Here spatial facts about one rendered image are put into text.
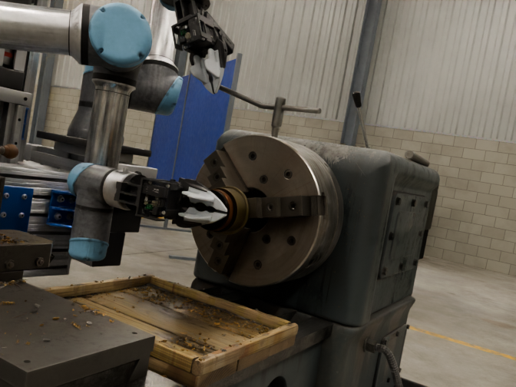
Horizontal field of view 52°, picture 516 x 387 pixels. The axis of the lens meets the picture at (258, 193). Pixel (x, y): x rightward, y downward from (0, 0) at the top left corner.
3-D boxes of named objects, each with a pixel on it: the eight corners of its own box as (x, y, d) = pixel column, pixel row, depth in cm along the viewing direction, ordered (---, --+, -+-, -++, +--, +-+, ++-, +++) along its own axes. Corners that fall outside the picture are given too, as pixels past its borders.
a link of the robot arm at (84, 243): (106, 253, 117) (114, 203, 117) (106, 264, 107) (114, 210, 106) (68, 249, 115) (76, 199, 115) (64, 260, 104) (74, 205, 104)
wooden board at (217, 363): (147, 292, 114) (150, 273, 114) (295, 345, 97) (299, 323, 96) (24, 312, 89) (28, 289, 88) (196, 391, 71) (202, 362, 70)
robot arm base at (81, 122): (55, 133, 147) (61, 97, 146) (100, 140, 159) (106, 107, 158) (88, 139, 138) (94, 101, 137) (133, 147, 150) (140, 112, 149)
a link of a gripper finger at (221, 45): (208, 71, 115) (201, 34, 116) (213, 74, 116) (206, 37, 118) (226, 64, 113) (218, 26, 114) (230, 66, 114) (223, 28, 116)
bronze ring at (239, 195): (222, 182, 107) (194, 180, 99) (261, 192, 103) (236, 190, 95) (213, 227, 108) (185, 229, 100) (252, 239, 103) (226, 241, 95)
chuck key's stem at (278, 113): (279, 153, 113) (288, 98, 113) (272, 151, 112) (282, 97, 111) (270, 151, 115) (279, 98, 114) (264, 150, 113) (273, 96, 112)
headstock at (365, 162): (286, 259, 189) (305, 150, 187) (421, 296, 165) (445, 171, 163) (182, 273, 137) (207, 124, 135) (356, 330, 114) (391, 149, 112)
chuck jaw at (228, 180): (242, 204, 115) (216, 160, 118) (259, 191, 113) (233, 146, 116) (212, 203, 105) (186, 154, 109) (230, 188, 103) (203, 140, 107)
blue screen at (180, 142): (118, 206, 962) (140, 76, 950) (161, 212, 994) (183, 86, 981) (170, 258, 584) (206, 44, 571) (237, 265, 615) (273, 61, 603)
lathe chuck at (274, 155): (201, 262, 126) (225, 130, 125) (322, 300, 111) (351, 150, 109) (177, 266, 119) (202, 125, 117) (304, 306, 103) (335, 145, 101)
